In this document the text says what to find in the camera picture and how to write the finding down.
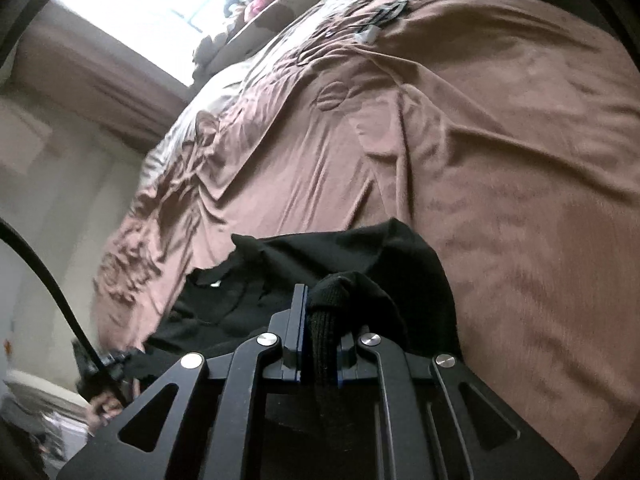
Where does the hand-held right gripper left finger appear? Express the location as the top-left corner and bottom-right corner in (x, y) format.
(55, 284), (308, 480)

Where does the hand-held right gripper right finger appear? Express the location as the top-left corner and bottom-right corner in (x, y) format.
(336, 332), (581, 480)

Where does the black sweater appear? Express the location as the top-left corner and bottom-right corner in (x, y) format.
(125, 217), (463, 436)

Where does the person's left hand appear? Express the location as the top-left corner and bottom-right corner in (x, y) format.
(85, 389), (126, 431)

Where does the brown fleece blanket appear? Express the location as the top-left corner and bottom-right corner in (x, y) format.
(92, 0), (640, 476)

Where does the beige curtain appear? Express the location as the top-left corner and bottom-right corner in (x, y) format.
(10, 10), (191, 146)

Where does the dark striped item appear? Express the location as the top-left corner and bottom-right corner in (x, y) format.
(367, 0), (411, 26)

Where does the bright window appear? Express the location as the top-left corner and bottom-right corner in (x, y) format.
(50, 0), (261, 86)

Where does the black cable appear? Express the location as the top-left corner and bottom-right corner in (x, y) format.
(0, 219), (128, 408)

